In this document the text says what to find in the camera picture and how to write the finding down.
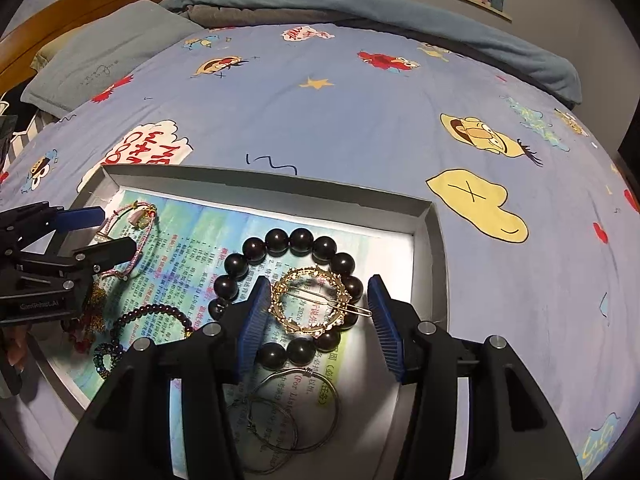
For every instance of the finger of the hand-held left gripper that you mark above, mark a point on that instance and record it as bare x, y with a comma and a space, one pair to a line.
112, 252
80, 217

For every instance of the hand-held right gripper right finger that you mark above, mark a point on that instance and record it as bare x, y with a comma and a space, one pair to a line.
385, 330

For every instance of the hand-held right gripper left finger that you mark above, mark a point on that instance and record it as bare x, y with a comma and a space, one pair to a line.
252, 325

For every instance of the red bead gold tassel ornament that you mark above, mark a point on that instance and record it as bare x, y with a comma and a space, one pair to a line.
95, 310

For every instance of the silver bangle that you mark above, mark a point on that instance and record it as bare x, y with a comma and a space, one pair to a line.
307, 371
272, 472

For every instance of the gold round hair clip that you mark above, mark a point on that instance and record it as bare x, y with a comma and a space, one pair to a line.
310, 275

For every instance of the grey cardboard box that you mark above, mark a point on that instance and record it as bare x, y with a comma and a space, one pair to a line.
300, 192

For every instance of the person's left hand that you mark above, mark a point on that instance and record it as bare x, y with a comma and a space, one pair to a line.
12, 350

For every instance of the printed paper sheet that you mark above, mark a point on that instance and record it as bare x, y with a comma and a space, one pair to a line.
190, 230

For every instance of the black white striped pillow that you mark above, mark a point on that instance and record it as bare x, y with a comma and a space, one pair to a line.
22, 140

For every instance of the grey pillow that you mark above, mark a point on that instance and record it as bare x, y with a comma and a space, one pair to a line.
100, 55

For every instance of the beige pillow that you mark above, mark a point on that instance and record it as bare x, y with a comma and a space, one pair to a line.
45, 52

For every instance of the cartoon printed blue bedsheet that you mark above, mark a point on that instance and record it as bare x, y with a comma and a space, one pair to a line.
350, 125

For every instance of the wooden headboard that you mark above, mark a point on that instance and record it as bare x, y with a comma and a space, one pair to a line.
100, 2

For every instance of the grey-brown blanket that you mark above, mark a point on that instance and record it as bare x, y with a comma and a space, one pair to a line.
250, 15

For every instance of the blue blanket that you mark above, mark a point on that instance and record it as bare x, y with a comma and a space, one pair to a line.
450, 35

